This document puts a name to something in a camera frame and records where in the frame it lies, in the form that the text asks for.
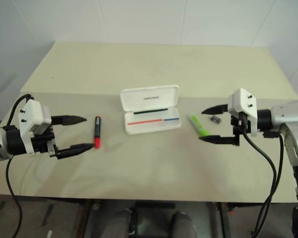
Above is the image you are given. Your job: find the green highlighter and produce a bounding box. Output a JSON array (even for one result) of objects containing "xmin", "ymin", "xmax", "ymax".
[{"xmin": 188, "ymin": 113, "xmax": 211, "ymax": 137}]

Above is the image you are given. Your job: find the red and black marker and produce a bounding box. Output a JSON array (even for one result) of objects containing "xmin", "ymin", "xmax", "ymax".
[{"xmin": 93, "ymin": 115, "xmax": 102, "ymax": 150}]

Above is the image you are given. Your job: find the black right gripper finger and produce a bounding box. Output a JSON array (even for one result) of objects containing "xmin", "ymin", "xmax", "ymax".
[
  {"xmin": 199, "ymin": 134, "xmax": 236, "ymax": 145},
  {"xmin": 201, "ymin": 104, "xmax": 229, "ymax": 115}
]

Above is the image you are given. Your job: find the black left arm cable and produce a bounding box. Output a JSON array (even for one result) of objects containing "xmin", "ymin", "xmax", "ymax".
[{"xmin": 4, "ymin": 94, "xmax": 32, "ymax": 238}]

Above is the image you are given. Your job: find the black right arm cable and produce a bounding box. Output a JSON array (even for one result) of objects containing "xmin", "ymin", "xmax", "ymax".
[{"xmin": 257, "ymin": 133, "xmax": 284, "ymax": 238}]

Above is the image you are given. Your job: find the white open pencil case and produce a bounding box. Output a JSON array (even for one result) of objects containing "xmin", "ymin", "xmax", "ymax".
[{"xmin": 120, "ymin": 84, "xmax": 182, "ymax": 135}]

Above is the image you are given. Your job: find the dark rounded shape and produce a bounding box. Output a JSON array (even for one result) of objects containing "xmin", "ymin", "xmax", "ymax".
[
  {"xmin": 113, "ymin": 207, "xmax": 138, "ymax": 238},
  {"xmin": 169, "ymin": 211, "xmax": 197, "ymax": 238}
]

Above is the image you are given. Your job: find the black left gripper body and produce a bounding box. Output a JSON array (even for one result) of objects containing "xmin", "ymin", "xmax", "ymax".
[{"xmin": 31, "ymin": 125, "xmax": 60, "ymax": 160}]

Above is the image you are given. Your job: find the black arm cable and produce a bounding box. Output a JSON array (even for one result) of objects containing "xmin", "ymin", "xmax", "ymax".
[
  {"xmin": 257, "ymin": 133, "xmax": 284, "ymax": 238},
  {"xmin": 4, "ymin": 94, "xmax": 32, "ymax": 238}
]

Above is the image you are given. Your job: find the black pen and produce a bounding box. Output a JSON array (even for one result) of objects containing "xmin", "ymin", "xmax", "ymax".
[{"xmin": 133, "ymin": 107, "xmax": 169, "ymax": 116}]

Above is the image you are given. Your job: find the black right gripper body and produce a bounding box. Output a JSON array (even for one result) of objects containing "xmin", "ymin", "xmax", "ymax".
[{"xmin": 229, "ymin": 111, "xmax": 252, "ymax": 147}]

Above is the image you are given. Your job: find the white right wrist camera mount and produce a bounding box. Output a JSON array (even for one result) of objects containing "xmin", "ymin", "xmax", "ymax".
[{"xmin": 227, "ymin": 87, "xmax": 259, "ymax": 137}]

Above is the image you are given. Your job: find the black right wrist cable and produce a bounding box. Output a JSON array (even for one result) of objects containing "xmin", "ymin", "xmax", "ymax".
[{"xmin": 242, "ymin": 118, "xmax": 278, "ymax": 238}]

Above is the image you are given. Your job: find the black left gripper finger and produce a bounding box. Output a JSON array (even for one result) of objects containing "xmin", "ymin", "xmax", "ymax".
[
  {"xmin": 57, "ymin": 143, "xmax": 95, "ymax": 160},
  {"xmin": 51, "ymin": 115, "xmax": 87, "ymax": 126}
]

